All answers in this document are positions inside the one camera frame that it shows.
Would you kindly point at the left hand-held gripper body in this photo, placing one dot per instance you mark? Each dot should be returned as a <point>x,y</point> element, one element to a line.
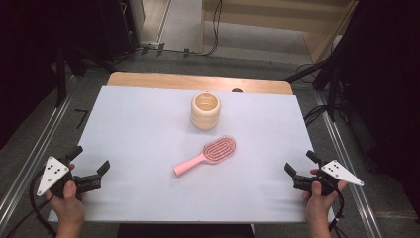
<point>52,173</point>

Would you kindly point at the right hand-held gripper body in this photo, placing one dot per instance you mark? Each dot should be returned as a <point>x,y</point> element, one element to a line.
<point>340,173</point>

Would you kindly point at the pink hair brush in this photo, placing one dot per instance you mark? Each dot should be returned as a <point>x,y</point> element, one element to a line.
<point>219,150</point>

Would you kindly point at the cream ribbed cup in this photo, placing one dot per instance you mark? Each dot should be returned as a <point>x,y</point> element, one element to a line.
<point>205,117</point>

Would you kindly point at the person's left hand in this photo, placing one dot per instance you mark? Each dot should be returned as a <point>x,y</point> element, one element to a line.
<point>69,208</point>

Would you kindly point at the person's right hand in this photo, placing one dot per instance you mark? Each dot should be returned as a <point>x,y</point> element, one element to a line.
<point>318,206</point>

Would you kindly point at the white table mat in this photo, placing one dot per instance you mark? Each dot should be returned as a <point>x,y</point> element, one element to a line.
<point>148,165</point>

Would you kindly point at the black metal stand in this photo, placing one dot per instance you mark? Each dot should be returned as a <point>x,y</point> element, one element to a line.
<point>332,89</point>
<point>61,79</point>

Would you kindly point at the dark curtain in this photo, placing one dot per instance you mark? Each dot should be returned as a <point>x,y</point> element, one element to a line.
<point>386,82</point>

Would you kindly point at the black cabinet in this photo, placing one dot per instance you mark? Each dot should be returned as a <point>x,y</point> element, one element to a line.
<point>115,29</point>

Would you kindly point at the wooden shelf unit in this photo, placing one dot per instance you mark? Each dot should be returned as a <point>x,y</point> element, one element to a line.
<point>280,16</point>

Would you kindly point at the metal floor rail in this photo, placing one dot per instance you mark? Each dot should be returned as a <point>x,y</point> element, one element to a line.
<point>33,158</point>
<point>346,158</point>

